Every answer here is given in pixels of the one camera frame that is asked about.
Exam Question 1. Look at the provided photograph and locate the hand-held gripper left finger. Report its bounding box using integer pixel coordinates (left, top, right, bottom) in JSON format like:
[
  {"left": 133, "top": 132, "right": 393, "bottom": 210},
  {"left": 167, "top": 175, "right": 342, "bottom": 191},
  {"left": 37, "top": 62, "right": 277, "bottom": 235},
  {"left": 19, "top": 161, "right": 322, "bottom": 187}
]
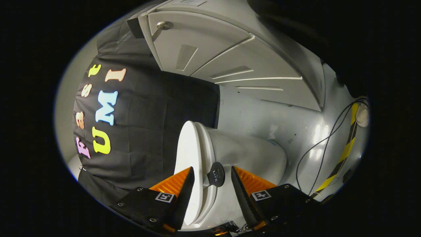
[{"left": 110, "top": 166, "right": 195, "bottom": 234}]

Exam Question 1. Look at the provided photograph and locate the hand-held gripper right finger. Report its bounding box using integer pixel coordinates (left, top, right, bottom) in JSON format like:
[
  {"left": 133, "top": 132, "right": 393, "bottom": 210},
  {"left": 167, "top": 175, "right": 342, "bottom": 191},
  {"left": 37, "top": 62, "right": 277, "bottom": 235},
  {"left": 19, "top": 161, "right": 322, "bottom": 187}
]
[{"left": 231, "top": 166, "right": 321, "bottom": 231}]

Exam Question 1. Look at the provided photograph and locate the black round lid tab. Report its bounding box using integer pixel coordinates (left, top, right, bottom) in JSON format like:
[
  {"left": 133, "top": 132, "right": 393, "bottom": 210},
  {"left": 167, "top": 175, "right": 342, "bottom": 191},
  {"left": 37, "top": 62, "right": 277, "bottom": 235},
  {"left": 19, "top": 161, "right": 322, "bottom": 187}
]
[{"left": 202, "top": 162, "right": 226, "bottom": 189}]

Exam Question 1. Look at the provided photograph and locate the white toilet bowl with seat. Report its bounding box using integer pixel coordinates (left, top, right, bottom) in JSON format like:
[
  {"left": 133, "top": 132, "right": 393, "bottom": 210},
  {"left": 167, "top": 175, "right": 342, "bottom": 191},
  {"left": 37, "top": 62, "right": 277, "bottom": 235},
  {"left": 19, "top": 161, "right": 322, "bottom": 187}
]
[{"left": 194, "top": 122, "right": 287, "bottom": 231}]

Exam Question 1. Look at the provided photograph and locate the black backdrop cloth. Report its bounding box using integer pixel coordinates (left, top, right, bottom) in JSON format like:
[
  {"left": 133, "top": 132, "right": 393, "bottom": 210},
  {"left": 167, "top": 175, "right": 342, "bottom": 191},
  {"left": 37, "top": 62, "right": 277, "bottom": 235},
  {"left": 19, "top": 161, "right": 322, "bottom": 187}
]
[{"left": 73, "top": 20, "right": 220, "bottom": 211}]

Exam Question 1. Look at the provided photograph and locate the yellow black hazard tape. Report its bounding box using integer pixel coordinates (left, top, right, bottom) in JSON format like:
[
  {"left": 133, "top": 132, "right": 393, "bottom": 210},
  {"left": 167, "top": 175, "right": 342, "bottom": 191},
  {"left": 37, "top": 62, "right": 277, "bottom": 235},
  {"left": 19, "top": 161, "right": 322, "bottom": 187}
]
[{"left": 311, "top": 103, "right": 359, "bottom": 198}]

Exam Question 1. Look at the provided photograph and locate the white round floor cap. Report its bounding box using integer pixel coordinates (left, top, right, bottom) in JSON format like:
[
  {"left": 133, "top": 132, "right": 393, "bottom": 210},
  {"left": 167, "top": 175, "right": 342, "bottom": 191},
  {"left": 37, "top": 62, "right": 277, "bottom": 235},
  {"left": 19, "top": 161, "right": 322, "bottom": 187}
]
[{"left": 356, "top": 104, "right": 369, "bottom": 128}]

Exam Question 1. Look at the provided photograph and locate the white drawer cabinet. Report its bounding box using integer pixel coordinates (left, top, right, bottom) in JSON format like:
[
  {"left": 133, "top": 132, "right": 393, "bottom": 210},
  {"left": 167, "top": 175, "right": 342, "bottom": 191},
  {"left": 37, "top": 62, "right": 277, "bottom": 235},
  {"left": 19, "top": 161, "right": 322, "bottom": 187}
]
[{"left": 127, "top": 0, "right": 326, "bottom": 112}]

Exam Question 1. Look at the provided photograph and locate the orange black tool with cables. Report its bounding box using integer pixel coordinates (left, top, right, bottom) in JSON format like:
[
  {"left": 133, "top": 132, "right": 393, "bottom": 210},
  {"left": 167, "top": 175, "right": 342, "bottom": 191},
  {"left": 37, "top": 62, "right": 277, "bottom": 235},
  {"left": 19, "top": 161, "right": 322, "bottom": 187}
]
[{"left": 210, "top": 221, "right": 250, "bottom": 236}]

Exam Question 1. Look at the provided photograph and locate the black floor cable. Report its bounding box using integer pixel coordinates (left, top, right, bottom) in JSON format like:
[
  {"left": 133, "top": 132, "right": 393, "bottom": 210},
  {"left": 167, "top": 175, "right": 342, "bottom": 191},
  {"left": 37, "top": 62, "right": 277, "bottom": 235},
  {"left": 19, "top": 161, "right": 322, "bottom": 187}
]
[{"left": 295, "top": 97, "right": 369, "bottom": 198}]

